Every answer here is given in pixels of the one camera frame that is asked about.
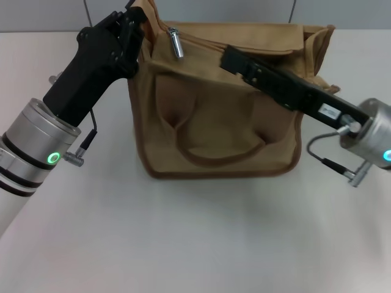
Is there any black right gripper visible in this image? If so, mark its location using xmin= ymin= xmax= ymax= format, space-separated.
xmin=219 ymin=44 xmax=370 ymax=126

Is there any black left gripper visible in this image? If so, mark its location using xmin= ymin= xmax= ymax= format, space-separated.
xmin=42 ymin=6 xmax=148 ymax=126

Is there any silver metal zipper pull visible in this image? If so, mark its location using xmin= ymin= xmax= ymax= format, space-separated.
xmin=167 ymin=26 xmax=185 ymax=59

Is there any khaki canvas food bag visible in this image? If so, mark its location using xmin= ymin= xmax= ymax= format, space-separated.
xmin=126 ymin=0 xmax=342 ymax=181

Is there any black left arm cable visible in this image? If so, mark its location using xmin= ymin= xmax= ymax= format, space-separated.
xmin=62 ymin=110 xmax=98 ymax=167

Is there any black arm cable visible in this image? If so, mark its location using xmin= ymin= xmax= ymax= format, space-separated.
xmin=62 ymin=110 xmax=98 ymax=167
xmin=307 ymin=114 xmax=372 ymax=189

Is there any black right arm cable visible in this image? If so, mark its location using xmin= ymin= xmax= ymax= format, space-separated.
xmin=307 ymin=114 xmax=372 ymax=189

